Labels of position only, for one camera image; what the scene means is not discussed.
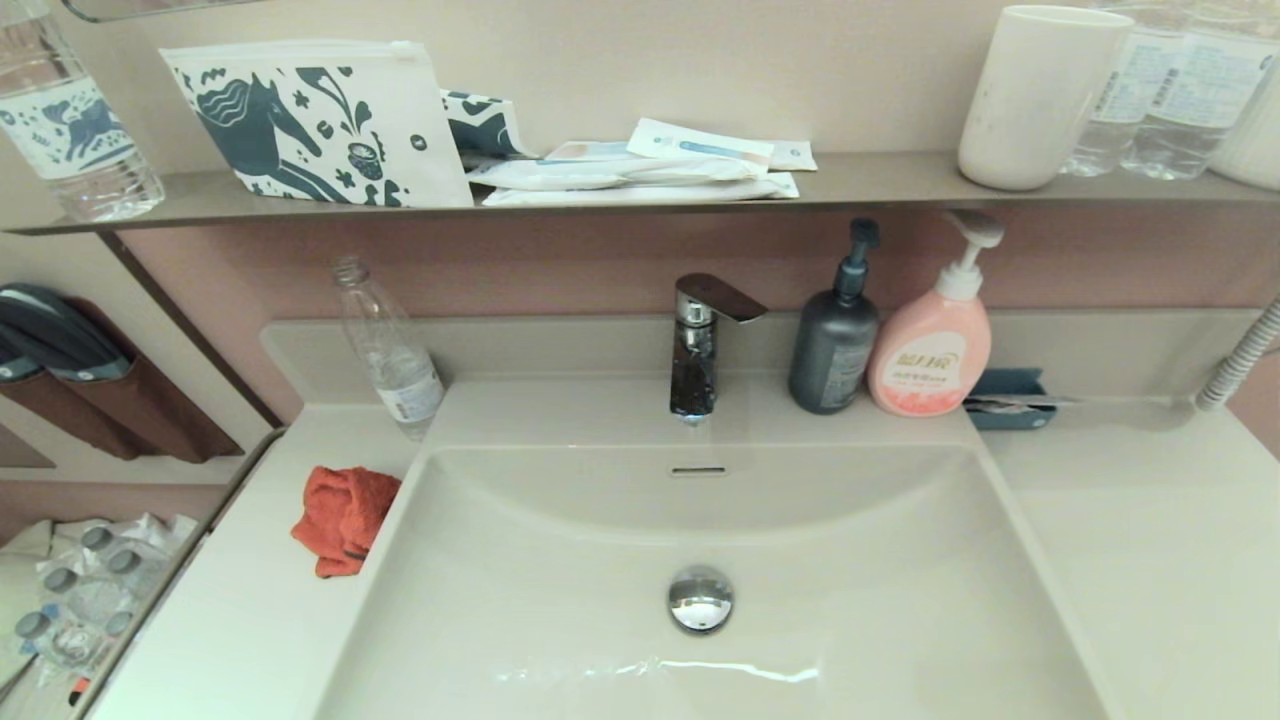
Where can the blue soap tray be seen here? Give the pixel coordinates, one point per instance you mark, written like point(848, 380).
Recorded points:
point(1005, 382)

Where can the white packet orange stripe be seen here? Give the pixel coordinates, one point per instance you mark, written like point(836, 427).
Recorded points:
point(592, 151)

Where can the white pouch blue horse print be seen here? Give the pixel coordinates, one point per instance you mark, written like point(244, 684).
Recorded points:
point(302, 130)

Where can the dark grey slipper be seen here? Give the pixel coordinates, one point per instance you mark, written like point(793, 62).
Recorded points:
point(12, 360)
point(60, 335)

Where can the clear water bottle white label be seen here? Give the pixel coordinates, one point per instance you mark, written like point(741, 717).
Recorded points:
point(1104, 120)
point(1188, 110)

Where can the clear plastic bottle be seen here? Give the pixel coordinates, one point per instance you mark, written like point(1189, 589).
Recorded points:
point(395, 360)

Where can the orange microfibre cloth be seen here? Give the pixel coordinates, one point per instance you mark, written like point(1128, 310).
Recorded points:
point(345, 515)

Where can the blue deer label water bottle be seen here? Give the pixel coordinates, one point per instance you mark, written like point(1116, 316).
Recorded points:
point(70, 120)

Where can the thin silver packet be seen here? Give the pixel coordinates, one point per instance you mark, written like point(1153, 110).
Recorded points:
point(1040, 400)

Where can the chrome drain stopper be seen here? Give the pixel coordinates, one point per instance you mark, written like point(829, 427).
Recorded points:
point(700, 598)

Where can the grey capped water bottle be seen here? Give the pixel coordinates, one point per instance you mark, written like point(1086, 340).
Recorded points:
point(122, 562)
point(58, 580)
point(95, 538)
point(118, 622)
point(30, 625)

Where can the white sink basin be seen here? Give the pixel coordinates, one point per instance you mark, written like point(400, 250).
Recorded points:
point(850, 560)

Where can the white packet blue toothbrush print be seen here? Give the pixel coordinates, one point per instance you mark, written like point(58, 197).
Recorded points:
point(702, 143)

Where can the dark grey pump bottle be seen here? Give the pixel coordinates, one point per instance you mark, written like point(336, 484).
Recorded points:
point(832, 350)

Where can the white crinkled plastic packet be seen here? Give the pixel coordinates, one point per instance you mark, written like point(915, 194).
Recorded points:
point(600, 173)

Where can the folded white blue print pouch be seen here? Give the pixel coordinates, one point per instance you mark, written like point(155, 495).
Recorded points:
point(482, 126)

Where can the small white sachet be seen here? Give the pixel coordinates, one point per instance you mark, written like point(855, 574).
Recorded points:
point(794, 156)

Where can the flat white plastic packet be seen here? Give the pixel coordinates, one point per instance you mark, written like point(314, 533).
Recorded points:
point(640, 194)

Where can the taupe wall shelf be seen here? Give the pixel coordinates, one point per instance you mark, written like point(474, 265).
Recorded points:
point(880, 179)

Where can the white ribbed container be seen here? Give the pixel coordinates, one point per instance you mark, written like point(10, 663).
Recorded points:
point(1254, 140)

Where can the white plastic cup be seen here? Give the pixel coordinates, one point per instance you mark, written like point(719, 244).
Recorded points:
point(1035, 100)

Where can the brown leather wall pocket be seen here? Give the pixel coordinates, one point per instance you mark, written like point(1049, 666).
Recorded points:
point(150, 410)
point(60, 420)

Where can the pink pump soap bottle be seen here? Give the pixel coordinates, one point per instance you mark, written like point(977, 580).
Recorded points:
point(930, 350)

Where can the chrome faucet lever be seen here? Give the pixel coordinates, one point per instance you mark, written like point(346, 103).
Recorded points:
point(720, 296)

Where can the chrome faucet body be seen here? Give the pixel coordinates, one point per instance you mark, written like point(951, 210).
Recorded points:
point(692, 370)

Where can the dark brown wall trim strip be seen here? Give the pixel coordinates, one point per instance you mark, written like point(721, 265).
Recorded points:
point(190, 330)

